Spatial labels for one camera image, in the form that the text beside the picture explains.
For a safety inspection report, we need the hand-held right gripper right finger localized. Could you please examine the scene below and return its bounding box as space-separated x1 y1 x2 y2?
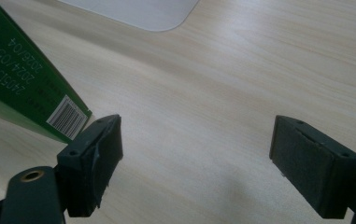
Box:
268 115 356 220

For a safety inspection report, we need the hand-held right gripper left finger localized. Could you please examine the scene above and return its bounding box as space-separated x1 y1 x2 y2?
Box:
56 114 124 218

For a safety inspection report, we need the white flat mat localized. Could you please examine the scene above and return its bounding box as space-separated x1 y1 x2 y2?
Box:
57 0 201 33

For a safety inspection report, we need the green carton box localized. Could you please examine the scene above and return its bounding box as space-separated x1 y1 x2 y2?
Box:
0 0 93 145

